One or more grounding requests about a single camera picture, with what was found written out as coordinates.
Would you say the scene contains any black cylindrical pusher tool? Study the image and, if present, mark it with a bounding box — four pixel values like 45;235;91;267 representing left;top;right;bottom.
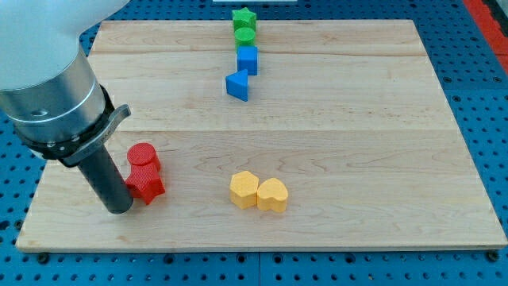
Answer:
78;145;133;215

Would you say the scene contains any red circle block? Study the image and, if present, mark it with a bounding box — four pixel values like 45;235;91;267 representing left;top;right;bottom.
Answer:
127;142;161;171

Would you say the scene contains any red star block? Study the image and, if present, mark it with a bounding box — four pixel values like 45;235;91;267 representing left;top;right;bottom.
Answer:
125;164;166;205

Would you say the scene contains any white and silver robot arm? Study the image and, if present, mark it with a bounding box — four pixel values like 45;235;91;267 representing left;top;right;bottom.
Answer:
1;0;133;214

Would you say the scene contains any green circle block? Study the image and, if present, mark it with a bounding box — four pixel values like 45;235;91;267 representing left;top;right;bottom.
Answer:
234;27;256;49

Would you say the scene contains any green star block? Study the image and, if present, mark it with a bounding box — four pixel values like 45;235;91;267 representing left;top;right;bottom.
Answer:
232;7;257;31

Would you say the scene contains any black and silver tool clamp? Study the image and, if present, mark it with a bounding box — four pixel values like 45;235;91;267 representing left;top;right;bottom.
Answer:
15;85;131;168

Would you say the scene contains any yellow hexagon block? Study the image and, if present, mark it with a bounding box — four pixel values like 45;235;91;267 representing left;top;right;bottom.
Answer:
229;171;259;209

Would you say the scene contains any blue triangle block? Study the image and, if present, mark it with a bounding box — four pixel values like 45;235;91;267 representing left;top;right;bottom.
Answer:
225;69;248;102

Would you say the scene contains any yellow heart block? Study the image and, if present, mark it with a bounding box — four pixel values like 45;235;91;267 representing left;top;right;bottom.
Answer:
257;178;289;213

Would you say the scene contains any light wooden board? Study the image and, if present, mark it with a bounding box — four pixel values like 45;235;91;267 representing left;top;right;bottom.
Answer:
17;20;507;253

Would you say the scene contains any blue cube block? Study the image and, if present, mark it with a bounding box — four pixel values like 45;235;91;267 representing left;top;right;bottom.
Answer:
237;46;258;75

